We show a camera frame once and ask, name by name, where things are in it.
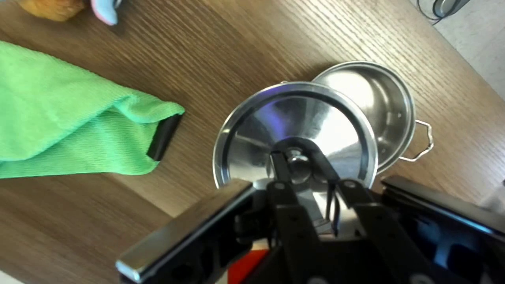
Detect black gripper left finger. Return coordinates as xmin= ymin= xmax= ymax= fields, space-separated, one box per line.
xmin=266 ymin=152 xmax=320 ymax=284

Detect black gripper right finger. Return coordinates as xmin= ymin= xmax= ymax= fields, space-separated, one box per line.
xmin=285 ymin=138 xmax=438 ymax=284

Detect silver pot lid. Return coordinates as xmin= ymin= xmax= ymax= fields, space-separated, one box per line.
xmin=211 ymin=83 xmax=378 ymax=188

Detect stainless steel pot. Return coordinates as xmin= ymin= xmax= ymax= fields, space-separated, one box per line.
xmin=313 ymin=62 xmax=435 ymax=174

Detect blue plush toy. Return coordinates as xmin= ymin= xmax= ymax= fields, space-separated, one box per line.
xmin=17 ymin=0 xmax=122 ymax=27

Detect green cloth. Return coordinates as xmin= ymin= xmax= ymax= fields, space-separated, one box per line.
xmin=0 ymin=42 xmax=184 ymax=179

